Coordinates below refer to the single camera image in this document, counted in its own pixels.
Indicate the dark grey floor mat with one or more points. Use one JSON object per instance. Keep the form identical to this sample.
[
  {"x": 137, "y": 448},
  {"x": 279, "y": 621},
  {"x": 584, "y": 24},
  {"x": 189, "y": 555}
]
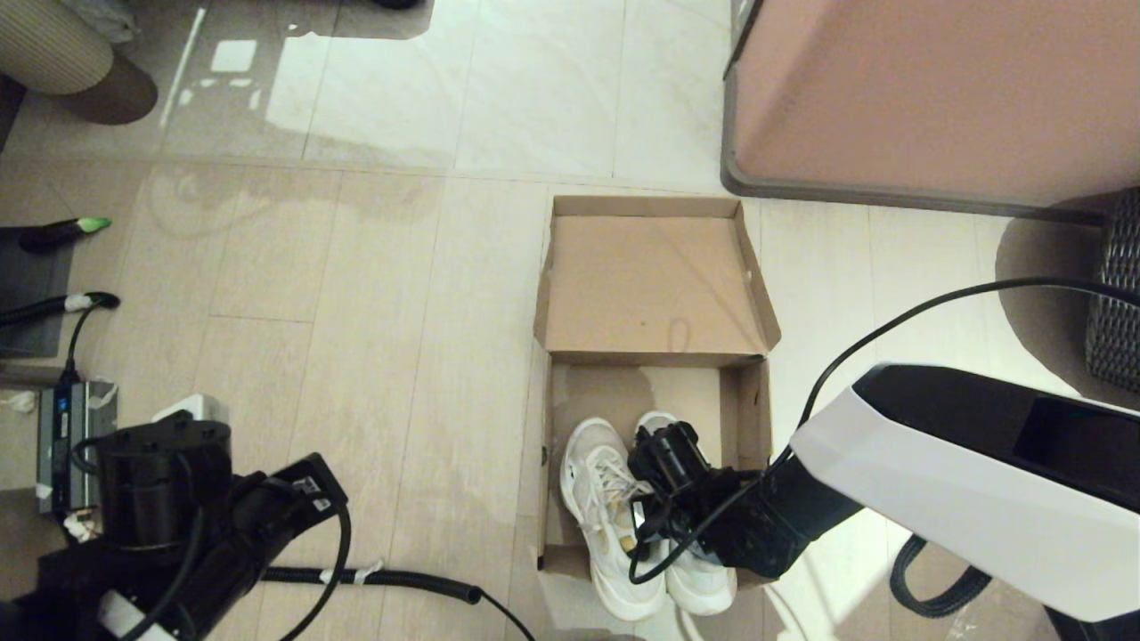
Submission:
[{"x": 31, "y": 285}]

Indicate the white crumpled tape piece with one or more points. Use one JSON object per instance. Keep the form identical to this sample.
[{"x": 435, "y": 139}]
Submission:
[{"x": 20, "y": 401}]

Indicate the dark woven basket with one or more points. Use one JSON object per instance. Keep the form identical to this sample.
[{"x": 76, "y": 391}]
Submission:
[{"x": 1118, "y": 320}]

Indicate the white mesh sneaker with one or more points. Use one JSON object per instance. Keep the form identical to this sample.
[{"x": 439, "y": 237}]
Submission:
[
  {"x": 597, "y": 481},
  {"x": 712, "y": 592}
]

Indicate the brown cardboard shoe box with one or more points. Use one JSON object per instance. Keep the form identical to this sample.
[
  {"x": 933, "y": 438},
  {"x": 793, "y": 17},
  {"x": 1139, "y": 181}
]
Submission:
[{"x": 650, "y": 285}]

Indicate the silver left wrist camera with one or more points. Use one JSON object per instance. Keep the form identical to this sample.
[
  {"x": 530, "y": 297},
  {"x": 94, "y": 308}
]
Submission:
[{"x": 191, "y": 409}]

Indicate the pink cabinet with grey base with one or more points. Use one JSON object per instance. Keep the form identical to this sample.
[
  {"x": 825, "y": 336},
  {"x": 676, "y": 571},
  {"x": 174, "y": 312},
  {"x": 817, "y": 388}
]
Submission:
[{"x": 935, "y": 89}]

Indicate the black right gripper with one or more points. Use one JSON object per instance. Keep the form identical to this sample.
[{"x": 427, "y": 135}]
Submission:
[{"x": 681, "y": 472}]

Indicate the grey power supply box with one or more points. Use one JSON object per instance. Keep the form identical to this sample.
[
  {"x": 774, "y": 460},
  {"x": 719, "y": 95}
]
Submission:
[{"x": 58, "y": 445}]

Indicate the grey cloth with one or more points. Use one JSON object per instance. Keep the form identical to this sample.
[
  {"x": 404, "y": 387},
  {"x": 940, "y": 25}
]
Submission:
[{"x": 102, "y": 18}]

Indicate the beige ribbed pouf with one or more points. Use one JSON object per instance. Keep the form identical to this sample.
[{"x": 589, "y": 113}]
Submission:
[{"x": 44, "y": 44}]

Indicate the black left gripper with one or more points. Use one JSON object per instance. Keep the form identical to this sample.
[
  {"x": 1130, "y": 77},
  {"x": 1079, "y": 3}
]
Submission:
[{"x": 169, "y": 499}]

